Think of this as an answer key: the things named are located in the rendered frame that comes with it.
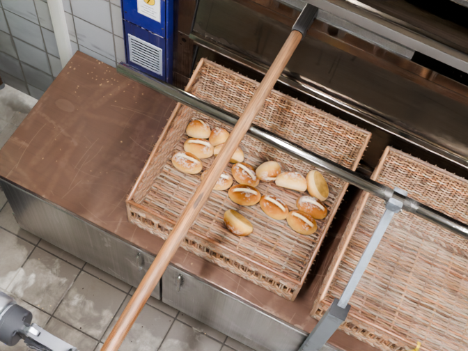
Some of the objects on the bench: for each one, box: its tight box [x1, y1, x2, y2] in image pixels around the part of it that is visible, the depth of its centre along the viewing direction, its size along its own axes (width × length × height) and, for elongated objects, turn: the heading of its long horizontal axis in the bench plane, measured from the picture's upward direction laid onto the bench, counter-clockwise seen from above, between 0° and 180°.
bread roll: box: [224, 210, 253, 236], centre depth 212 cm, size 6×10×7 cm
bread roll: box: [256, 161, 281, 182], centre depth 219 cm, size 6×10×7 cm
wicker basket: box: [125, 57, 372, 302], centre depth 208 cm, size 49×56×28 cm
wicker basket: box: [309, 146, 468, 351], centre depth 199 cm, size 49×56×28 cm
